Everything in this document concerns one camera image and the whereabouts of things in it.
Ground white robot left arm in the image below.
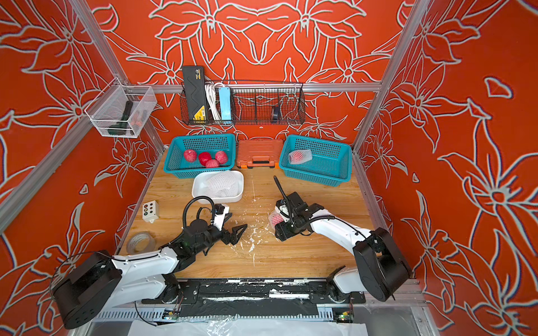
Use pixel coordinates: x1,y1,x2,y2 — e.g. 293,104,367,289
52,220,247,330

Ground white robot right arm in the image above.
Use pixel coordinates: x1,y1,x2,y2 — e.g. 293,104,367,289
271,193,412,302

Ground teal basket with netted apples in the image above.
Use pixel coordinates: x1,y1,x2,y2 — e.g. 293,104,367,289
279,135,352,187

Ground white plastic tray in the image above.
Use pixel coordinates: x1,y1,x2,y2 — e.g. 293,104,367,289
192,171,244,204

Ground white button control box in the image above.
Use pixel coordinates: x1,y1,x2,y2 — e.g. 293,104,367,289
142,200,159,223

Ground orange plastic tool case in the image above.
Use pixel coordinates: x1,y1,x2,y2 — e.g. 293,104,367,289
236,139,284,169

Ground clear tape roll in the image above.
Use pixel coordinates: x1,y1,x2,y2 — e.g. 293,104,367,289
126,232,156,254

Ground teal empty basket left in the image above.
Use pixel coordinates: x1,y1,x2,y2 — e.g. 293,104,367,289
163,134,236,179

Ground light blue flat box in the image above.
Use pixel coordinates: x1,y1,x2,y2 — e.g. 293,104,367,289
219,87,232,122

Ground black box with yellow label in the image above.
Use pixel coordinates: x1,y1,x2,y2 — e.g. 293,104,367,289
182,66,207,123

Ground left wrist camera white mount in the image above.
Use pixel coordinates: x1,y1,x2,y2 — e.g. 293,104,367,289
212,204,231,231

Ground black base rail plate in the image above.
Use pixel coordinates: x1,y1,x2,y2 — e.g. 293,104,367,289
138,278,366,321

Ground black wire wall basket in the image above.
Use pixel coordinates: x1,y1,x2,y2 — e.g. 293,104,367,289
179,81,306,126

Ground dark green tool handle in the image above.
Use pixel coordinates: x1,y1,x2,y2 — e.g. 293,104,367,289
108,100,133,136

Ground white coiled cable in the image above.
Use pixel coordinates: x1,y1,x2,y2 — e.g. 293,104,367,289
205,83,224,123

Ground clear acrylic wall box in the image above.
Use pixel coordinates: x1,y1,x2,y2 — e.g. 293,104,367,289
84,78,157,139

